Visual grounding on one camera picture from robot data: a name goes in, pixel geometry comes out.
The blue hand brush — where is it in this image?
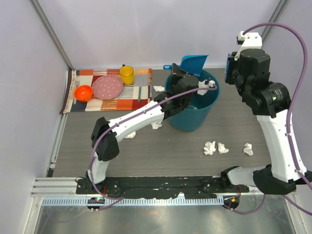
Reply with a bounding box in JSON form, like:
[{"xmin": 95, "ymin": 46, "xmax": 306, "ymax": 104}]
[{"xmin": 224, "ymin": 53, "xmax": 233, "ymax": 84}]

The blue dustpan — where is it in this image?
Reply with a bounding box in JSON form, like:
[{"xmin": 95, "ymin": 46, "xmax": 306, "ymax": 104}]
[{"xmin": 178, "ymin": 55, "xmax": 209, "ymax": 79}]

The teal plastic bin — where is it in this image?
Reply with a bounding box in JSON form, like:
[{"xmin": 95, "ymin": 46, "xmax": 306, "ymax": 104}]
[{"xmin": 169, "ymin": 70, "xmax": 220, "ymax": 132}]

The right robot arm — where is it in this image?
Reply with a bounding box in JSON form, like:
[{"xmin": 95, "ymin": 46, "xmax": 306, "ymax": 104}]
[{"xmin": 220, "ymin": 49, "xmax": 312, "ymax": 195}]

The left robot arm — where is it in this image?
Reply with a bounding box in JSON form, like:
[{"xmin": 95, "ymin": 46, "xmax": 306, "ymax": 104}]
[{"xmin": 86, "ymin": 63, "xmax": 204, "ymax": 195}]

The paper scrap near placemat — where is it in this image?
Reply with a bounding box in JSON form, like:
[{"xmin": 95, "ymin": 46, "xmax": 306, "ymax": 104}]
[{"xmin": 153, "ymin": 85, "xmax": 165, "ymax": 92}]

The table knife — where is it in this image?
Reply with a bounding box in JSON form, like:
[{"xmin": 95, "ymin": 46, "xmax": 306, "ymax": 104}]
[{"xmin": 138, "ymin": 75, "xmax": 144, "ymax": 103}]

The yellow cup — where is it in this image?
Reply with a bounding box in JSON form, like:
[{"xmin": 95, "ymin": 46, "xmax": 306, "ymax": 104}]
[{"xmin": 119, "ymin": 65, "xmax": 135, "ymax": 85}]

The crumpled paper right one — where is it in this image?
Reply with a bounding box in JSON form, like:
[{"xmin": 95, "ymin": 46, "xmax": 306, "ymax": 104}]
[{"xmin": 203, "ymin": 141, "xmax": 216, "ymax": 155}]

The small crumpled paper far left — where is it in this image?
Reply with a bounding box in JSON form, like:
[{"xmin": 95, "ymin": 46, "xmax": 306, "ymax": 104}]
[{"xmin": 125, "ymin": 132, "xmax": 136, "ymax": 139}]

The pink dotted plate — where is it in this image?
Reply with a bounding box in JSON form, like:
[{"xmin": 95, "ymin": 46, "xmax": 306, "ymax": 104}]
[{"xmin": 92, "ymin": 75, "xmax": 123, "ymax": 100}]

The crumpled paper right two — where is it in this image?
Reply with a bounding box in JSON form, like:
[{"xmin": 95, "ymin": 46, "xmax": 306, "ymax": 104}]
[{"xmin": 217, "ymin": 142, "xmax": 229, "ymax": 154}]

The orange bowl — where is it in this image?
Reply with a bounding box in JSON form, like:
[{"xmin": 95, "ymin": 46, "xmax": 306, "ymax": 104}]
[{"xmin": 74, "ymin": 85, "xmax": 93, "ymax": 102}]

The fork on placemat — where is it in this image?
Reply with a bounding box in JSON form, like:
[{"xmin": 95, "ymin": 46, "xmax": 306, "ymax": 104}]
[{"xmin": 73, "ymin": 77, "xmax": 80, "ymax": 105}]

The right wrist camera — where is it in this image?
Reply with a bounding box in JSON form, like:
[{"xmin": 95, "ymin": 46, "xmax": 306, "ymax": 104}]
[{"xmin": 234, "ymin": 31, "xmax": 262, "ymax": 61}]

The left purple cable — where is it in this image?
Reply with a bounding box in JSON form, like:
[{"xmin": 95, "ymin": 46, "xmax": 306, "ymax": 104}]
[{"xmin": 89, "ymin": 84, "xmax": 219, "ymax": 212}]

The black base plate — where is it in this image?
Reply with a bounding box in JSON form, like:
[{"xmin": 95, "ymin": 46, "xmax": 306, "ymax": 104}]
[{"xmin": 76, "ymin": 175, "xmax": 256, "ymax": 199}]

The white cable duct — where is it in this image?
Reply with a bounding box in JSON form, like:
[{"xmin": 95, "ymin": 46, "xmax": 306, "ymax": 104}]
[{"xmin": 41, "ymin": 196, "xmax": 224, "ymax": 207}]

